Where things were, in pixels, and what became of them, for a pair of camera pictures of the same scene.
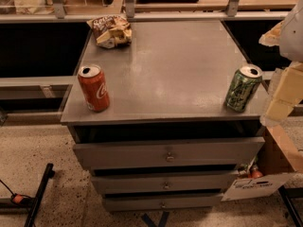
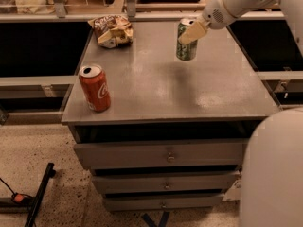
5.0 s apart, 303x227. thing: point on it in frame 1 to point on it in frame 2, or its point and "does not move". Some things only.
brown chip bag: x=111 y=31 does not move
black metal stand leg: x=40 y=195 does not move
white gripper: x=293 y=35 to x=215 y=13
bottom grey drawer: x=126 y=202 does not move
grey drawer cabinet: x=149 y=119 does not move
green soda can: x=243 y=87 to x=188 y=51
